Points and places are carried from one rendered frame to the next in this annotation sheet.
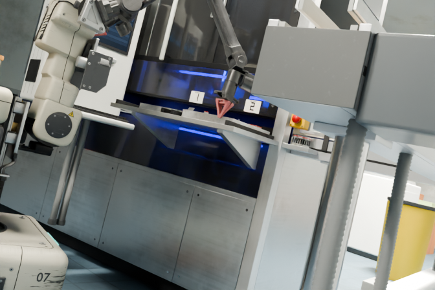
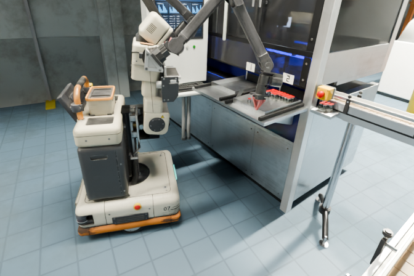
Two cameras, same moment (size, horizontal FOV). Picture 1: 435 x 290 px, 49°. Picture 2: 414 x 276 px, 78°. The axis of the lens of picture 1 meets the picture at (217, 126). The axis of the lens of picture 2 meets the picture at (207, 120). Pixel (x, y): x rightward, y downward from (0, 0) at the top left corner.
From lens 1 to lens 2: 0.95 m
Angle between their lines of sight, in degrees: 34
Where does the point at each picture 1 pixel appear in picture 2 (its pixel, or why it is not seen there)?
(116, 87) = (200, 61)
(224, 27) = (252, 40)
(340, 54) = not seen: outside the picture
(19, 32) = not seen: outside the picture
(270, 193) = (303, 141)
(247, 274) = (289, 185)
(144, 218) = (230, 138)
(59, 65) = (147, 89)
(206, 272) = (266, 177)
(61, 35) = (141, 71)
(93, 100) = (187, 74)
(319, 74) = not seen: outside the picture
